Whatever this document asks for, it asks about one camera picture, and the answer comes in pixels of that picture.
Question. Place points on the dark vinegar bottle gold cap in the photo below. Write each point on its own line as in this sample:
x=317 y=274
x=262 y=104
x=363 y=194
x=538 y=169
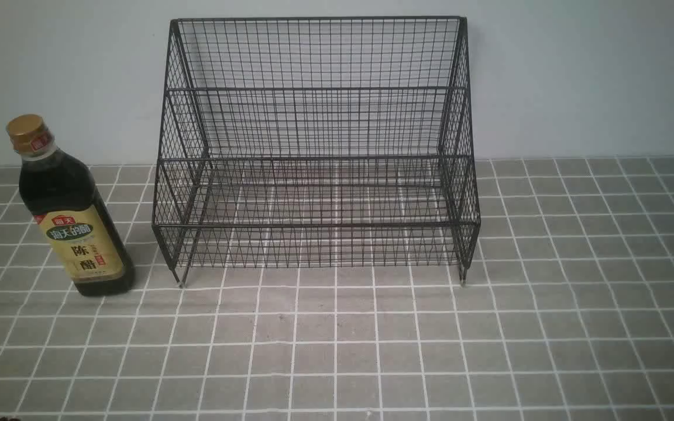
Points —
x=62 y=196

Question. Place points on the black wire mesh shelf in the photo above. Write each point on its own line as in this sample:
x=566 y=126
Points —
x=338 y=141

